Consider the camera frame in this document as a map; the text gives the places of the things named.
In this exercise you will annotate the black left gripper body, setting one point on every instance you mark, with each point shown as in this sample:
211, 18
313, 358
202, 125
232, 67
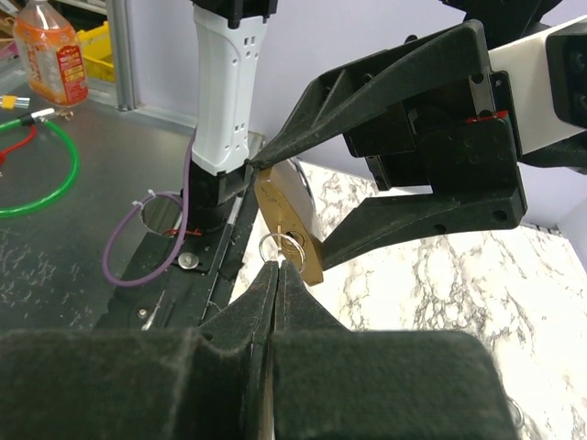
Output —
459, 137

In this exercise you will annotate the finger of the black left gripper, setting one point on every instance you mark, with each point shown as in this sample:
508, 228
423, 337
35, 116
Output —
380, 222
355, 93

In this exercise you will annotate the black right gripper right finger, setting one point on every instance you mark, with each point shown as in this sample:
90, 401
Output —
332, 383

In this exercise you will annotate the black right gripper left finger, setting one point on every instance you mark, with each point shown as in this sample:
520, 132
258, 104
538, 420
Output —
208, 382

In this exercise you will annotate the brass padlock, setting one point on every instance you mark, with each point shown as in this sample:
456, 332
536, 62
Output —
284, 199

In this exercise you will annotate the silver key with ring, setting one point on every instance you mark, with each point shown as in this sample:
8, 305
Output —
286, 247

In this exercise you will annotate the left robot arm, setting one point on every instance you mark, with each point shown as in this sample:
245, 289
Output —
230, 34

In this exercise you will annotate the yellow plastic bin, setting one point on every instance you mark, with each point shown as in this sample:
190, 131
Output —
97, 53

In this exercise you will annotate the orange drink bottle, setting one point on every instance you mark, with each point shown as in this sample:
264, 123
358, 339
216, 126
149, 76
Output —
51, 54

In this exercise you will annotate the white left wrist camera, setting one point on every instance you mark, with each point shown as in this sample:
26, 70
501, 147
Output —
546, 76

